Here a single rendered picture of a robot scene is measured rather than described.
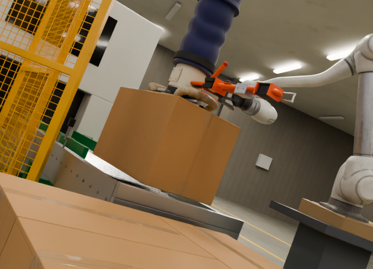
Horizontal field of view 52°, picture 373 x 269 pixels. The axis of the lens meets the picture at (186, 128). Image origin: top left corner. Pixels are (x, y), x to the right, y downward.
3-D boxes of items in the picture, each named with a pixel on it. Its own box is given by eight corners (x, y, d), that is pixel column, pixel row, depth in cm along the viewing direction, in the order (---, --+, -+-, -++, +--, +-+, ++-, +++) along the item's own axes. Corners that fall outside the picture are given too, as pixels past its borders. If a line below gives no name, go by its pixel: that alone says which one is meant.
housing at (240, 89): (232, 92, 162) (236, 82, 163) (243, 98, 166) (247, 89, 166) (243, 93, 156) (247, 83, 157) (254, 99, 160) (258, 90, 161)
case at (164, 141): (92, 153, 208) (120, 86, 211) (150, 174, 231) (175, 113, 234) (143, 184, 159) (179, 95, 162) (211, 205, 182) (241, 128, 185)
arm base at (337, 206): (346, 212, 202) (349, 203, 202) (369, 223, 180) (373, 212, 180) (314, 202, 201) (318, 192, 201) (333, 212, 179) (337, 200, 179)
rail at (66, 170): (3, 133, 335) (12, 113, 336) (9, 134, 338) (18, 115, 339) (95, 230, 145) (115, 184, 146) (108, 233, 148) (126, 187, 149)
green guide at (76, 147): (14, 118, 338) (18, 109, 339) (26, 122, 344) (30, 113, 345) (66, 157, 206) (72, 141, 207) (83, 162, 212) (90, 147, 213)
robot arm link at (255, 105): (256, 116, 189) (248, 112, 186) (244, 114, 196) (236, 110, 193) (262, 99, 190) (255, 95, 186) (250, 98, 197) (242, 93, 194)
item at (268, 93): (252, 93, 151) (256, 81, 152) (264, 100, 155) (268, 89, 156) (267, 94, 144) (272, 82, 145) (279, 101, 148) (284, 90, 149)
